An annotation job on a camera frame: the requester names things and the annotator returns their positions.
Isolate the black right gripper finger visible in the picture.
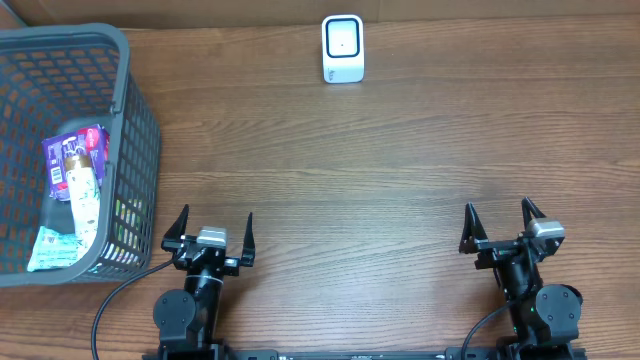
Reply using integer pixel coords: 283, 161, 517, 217
459, 202, 488, 250
521, 197, 546, 227

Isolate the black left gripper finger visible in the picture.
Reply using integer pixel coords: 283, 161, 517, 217
163, 204, 189, 241
241, 213, 255, 260

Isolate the white tube gold cap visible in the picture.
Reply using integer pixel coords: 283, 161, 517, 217
64, 155, 100, 258

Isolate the teal tissue packet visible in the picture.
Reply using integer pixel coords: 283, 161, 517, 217
27, 226, 86, 272

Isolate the purple Carefree pad packet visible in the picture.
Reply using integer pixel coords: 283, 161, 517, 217
41, 124, 110, 201

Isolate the green yellow snack packet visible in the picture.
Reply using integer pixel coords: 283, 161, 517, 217
114, 199, 142, 241

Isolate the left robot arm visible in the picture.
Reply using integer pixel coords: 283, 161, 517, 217
153, 206, 256, 360

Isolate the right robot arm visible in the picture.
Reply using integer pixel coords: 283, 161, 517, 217
451, 197, 586, 359

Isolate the white barcode scanner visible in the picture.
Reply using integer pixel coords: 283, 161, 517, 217
321, 14, 365, 84

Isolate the grey plastic shopping basket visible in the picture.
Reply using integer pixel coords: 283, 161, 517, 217
1, 23, 161, 287

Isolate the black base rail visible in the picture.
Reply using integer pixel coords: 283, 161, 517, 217
141, 346, 589, 360

